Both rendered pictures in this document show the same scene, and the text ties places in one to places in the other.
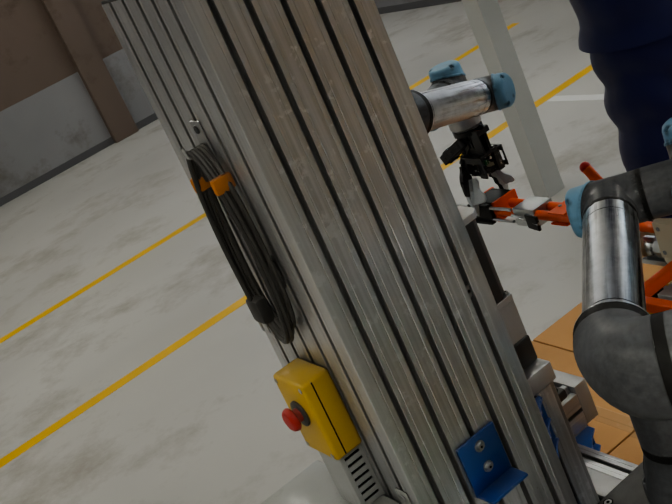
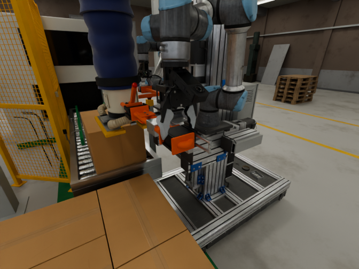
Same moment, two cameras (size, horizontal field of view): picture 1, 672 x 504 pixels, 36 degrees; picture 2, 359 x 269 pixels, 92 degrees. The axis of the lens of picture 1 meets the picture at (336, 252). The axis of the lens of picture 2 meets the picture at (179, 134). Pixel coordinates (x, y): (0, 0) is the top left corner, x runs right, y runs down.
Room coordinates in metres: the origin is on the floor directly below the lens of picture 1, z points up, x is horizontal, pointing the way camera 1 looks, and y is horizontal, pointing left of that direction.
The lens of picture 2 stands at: (2.75, -0.43, 1.42)
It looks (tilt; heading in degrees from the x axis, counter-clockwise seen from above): 24 degrees down; 174
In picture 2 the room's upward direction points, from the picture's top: straight up
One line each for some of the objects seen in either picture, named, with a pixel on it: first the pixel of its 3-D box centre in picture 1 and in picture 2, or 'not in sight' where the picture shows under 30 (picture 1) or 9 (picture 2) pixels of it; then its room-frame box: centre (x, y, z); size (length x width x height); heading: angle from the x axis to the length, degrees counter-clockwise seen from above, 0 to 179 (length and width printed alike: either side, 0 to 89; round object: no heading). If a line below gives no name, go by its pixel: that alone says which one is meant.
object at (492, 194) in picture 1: (495, 204); (176, 138); (2.29, -0.39, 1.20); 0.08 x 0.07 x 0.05; 26
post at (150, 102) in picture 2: not in sight; (152, 140); (0.84, -0.55, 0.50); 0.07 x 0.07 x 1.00; 24
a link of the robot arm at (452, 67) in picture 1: (450, 88); (176, 16); (2.26, -0.39, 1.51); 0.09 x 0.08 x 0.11; 141
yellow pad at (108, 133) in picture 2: not in sight; (108, 121); (1.79, -0.73, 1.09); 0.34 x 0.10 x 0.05; 26
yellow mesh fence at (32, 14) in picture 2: not in sight; (54, 86); (0.12, -1.88, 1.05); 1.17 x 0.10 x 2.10; 24
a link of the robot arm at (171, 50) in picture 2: (464, 118); (174, 53); (2.27, -0.39, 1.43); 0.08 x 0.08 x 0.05
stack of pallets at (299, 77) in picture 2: not in sight; (295, 88); (-2.90, 4.29, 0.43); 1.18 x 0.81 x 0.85; 113
